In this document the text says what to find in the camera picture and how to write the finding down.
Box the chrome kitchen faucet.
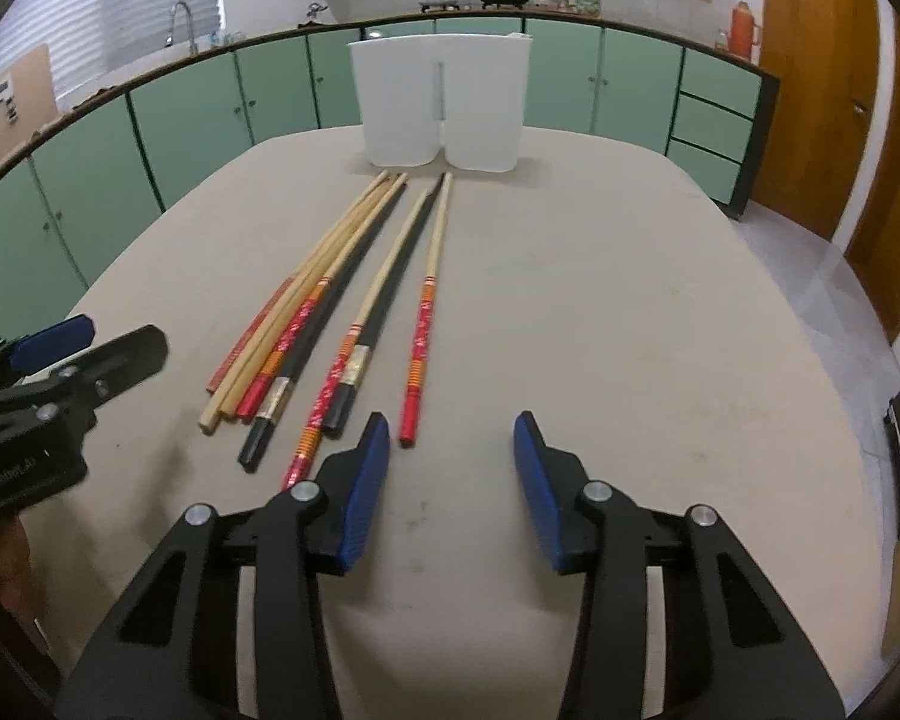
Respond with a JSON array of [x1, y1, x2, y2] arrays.
[[166, 0, 198, 55]]

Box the red-brown handled chopstick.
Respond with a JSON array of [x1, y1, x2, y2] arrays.
[[207, 172, 389, 392]]

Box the green base kitchen cabinets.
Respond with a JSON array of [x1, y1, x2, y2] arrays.
[[0, 13, 782, 361]]

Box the plain bamboo chopstick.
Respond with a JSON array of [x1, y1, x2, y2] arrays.
[[220, 174, 404, 421], [199, 172, 398, 436]]

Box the black gold-banded chopstick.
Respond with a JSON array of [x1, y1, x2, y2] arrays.
[[238, 175, 410, 474], [322, 172, 451, 437]]

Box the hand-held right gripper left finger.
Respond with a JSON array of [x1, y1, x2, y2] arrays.
[[52, 411, 391, 720]]

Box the white two-compartment utensil holder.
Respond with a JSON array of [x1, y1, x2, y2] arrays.
[[347, 34, 533, 174]]

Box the white window blind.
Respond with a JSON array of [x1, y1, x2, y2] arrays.
[[37, 0, 224, 102]]

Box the brown wooden door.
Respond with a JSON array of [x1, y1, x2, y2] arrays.
[[748, 0, 883, 242], [844, 11, 900, 347]]

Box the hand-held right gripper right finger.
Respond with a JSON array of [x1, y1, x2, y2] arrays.
[[513, 411, 845, 720]]

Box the brown cardboard box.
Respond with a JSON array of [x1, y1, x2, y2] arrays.
[[0, 43, 59, 182]]

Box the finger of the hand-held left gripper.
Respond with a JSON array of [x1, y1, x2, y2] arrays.
[[0, 315, 95, 391], [22, 324, 170, 425]]

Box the orange thermos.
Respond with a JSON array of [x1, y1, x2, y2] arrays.
[[728, 1, 763, 61]]

